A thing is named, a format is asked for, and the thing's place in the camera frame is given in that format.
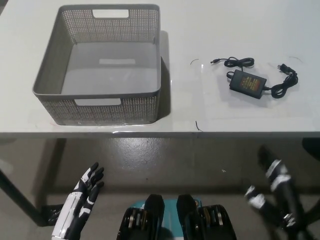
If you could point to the black table foot plate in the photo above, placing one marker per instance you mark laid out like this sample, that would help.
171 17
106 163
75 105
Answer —
51 213

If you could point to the gray perforated plastic basket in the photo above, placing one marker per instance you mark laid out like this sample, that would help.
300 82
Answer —
100 110

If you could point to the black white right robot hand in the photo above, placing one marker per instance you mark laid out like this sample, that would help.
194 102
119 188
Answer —
282 182

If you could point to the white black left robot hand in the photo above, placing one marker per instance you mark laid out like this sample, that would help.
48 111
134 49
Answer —
75 207

